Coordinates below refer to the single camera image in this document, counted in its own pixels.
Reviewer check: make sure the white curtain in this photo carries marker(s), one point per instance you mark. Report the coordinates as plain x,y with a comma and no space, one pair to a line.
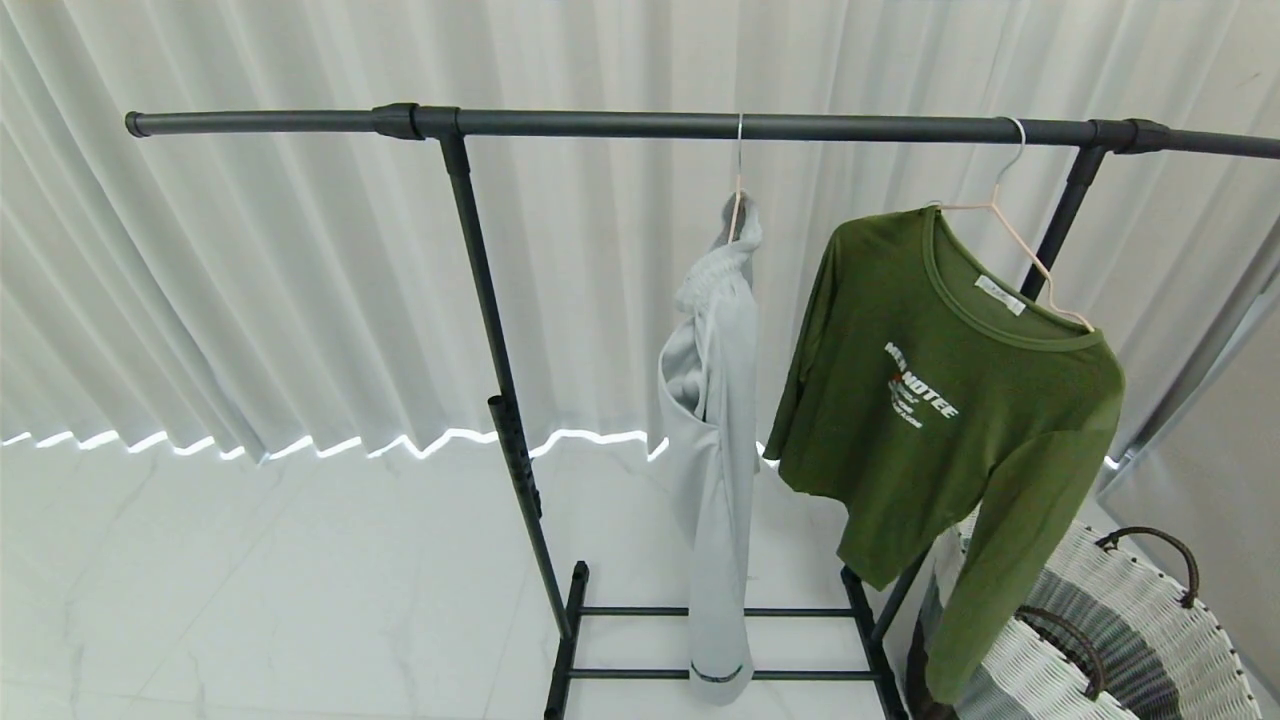
250,300

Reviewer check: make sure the pink clothes hanger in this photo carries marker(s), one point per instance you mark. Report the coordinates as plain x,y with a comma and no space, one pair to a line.
738,180
1010,225

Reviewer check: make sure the pale grey shorts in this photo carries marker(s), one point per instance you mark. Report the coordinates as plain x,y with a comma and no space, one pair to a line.
715,450

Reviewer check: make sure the black clothes rack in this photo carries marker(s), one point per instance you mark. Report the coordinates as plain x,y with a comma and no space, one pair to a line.
600,125

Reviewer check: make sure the green garment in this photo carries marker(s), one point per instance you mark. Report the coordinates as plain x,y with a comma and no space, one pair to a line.
920,450

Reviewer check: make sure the white laundry basket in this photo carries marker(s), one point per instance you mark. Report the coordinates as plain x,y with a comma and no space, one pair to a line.
1150,650

